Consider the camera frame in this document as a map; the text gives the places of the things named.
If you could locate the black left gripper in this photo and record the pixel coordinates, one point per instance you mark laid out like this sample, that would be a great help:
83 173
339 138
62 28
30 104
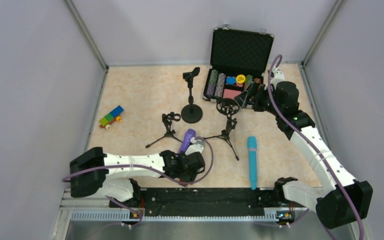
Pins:
181 158

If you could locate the round base clip mic stand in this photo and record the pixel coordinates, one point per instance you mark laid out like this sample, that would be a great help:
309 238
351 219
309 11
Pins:
191 113

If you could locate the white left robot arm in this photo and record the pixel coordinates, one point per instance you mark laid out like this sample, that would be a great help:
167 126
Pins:
110 175

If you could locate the green red chip stack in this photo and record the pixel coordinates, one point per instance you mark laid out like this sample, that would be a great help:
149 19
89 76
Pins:
248 80

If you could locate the small tripod mic stand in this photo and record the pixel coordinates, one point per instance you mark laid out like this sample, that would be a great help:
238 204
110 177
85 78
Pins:
167 120

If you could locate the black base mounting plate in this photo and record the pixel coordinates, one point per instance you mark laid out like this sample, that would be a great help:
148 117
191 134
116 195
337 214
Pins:
212 202

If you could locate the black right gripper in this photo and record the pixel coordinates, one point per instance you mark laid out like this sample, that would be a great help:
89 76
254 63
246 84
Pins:
254 98

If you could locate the cyan toy microphone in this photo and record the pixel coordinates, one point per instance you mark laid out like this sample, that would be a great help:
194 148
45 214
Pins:
252 146

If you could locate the colourful toy block car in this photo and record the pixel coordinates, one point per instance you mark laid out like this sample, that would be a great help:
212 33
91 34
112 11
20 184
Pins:
112 117

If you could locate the blue dealer chip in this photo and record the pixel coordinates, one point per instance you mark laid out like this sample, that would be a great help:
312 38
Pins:
230 80

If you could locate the black poker chip case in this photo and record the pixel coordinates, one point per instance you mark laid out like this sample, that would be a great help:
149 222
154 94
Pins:
238 52

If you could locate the aluminium front rail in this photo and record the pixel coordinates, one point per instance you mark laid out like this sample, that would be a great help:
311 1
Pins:
99 208

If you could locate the purple toy microphone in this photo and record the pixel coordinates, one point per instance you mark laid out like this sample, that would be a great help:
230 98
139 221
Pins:
189 134

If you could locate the purple green chip stack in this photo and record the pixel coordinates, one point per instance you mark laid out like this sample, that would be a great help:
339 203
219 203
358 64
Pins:
212 82

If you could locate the yellow dealer chip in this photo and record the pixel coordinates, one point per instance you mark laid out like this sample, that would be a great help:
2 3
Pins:
240 79

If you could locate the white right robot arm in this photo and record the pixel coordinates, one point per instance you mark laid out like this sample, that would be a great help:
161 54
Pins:
343 199

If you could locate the shock mount tripod mic stand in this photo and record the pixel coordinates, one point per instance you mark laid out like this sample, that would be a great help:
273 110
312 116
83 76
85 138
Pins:
227 107

